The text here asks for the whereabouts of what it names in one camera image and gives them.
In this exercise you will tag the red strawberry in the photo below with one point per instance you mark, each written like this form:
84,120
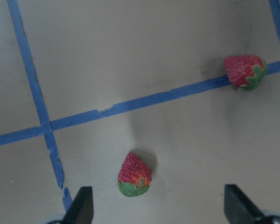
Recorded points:
246,71
134,177

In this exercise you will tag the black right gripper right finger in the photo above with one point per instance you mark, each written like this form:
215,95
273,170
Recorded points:
239,209

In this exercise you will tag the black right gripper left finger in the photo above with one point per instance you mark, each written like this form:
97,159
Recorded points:
80,210

